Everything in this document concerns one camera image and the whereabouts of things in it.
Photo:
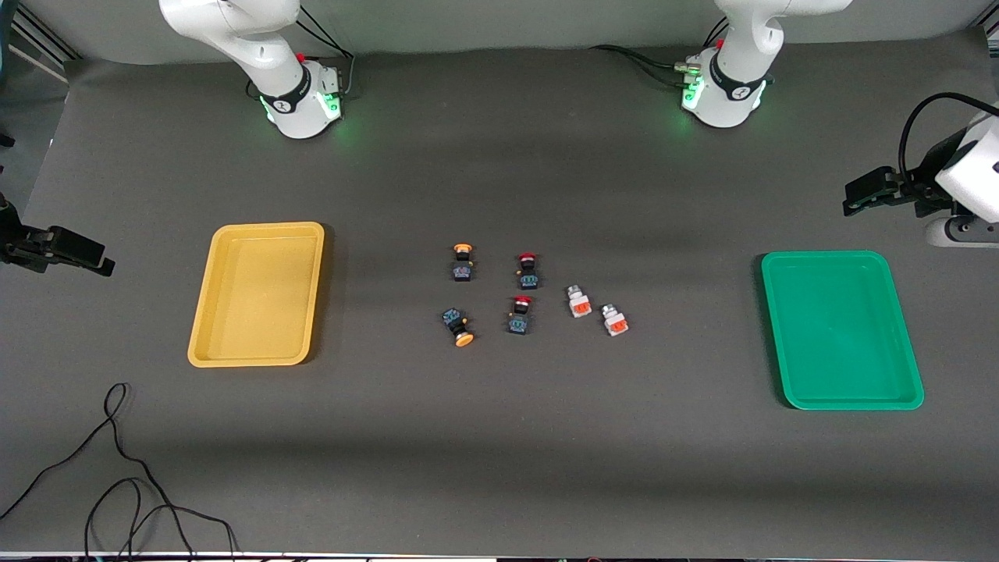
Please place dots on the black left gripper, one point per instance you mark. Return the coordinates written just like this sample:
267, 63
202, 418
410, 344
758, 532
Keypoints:
923, 190

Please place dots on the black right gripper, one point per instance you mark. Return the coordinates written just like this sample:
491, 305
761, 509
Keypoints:
17, 247

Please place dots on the white orange push button switch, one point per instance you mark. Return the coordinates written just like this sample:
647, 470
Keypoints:
616, 323
579, 306

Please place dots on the red push button switch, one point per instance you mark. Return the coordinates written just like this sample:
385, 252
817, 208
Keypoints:
528, 275
519, 320

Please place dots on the yellow push button switch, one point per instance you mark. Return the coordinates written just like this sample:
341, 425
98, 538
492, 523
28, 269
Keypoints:
462, 270
456, 321

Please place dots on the yellow plastic tray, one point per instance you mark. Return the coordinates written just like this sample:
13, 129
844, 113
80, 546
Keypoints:
257, 304

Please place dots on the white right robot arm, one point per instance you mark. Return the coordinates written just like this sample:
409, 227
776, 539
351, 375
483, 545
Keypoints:
289, 94

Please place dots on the green plastic tray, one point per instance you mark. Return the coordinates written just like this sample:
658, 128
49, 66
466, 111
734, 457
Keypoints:
843, 336

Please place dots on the dark grey table mat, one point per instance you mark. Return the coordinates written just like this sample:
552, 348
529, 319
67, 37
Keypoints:
499, 437

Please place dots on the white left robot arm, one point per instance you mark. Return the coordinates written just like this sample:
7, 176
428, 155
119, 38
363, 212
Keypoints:
734, 86

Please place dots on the aluminium frame rail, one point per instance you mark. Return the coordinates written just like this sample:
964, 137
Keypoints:
43, 35
991, 31

